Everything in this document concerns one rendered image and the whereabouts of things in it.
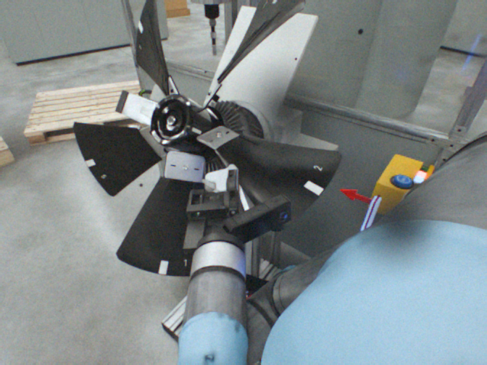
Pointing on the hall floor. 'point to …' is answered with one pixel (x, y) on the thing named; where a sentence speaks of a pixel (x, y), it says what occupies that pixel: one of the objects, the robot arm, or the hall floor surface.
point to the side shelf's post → (275, 248)
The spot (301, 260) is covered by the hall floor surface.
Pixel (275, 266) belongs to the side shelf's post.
